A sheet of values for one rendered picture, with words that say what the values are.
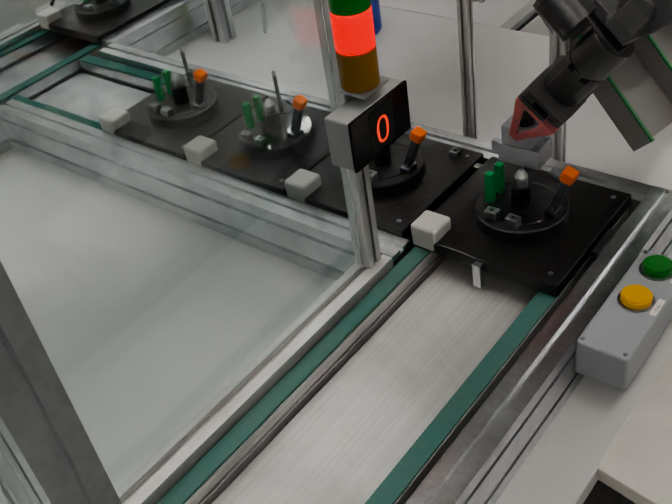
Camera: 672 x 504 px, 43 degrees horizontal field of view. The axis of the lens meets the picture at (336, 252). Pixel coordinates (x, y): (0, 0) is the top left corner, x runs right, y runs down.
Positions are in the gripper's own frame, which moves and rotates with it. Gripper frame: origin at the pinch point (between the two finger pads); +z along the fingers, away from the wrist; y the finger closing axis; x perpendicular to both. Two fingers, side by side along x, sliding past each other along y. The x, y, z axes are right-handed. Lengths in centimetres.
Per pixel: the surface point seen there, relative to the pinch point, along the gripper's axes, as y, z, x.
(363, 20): 19.9, -11.6, -22.0
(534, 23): -94, 55, -16
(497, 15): -81, 52, -23
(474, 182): -3.9, 18.8, 1.1
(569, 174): 1.1, -0.5, 9.2
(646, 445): 22.7, 2.7, 39.1
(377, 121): 20.0, -1.2, -13.4
